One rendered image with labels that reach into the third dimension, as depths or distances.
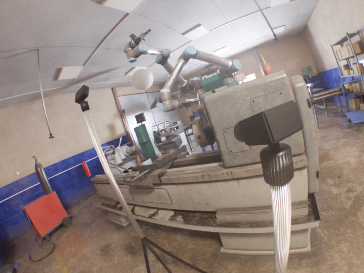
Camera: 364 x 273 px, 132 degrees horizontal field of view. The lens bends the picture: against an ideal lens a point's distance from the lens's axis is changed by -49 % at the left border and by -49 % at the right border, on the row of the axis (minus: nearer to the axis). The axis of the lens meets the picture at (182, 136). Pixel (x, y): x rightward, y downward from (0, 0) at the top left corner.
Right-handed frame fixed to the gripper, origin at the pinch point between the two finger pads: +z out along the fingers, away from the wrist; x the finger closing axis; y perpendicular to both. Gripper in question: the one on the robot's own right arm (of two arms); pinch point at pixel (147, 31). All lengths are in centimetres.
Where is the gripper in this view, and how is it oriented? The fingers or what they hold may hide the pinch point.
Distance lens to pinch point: 159.5
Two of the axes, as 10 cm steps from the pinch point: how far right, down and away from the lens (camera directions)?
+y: 5.8, 5.2, 6.3
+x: -1.6, 8.2, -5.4
